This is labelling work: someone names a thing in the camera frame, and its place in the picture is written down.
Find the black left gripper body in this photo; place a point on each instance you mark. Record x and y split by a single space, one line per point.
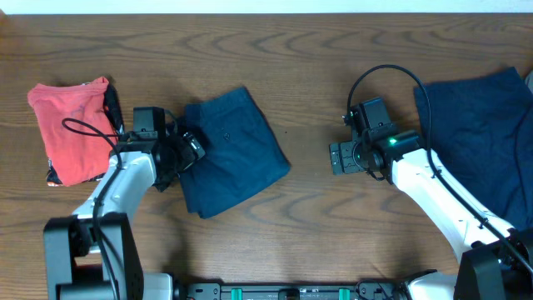
180 157

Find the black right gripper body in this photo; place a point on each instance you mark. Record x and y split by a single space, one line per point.
352 156

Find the dark blue denim shorts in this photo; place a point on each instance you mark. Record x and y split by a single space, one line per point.
242 155

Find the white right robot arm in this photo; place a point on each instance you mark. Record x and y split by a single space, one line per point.
495 259

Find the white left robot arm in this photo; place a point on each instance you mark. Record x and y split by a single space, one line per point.
92 254

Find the dark blue clothes pile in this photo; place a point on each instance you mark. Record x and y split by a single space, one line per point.
481 130

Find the folded black patterned garment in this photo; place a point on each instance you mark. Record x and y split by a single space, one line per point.
114 114

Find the folded red t-shirt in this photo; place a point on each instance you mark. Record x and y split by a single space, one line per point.
75 129

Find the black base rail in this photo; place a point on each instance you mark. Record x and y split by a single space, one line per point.
365 290

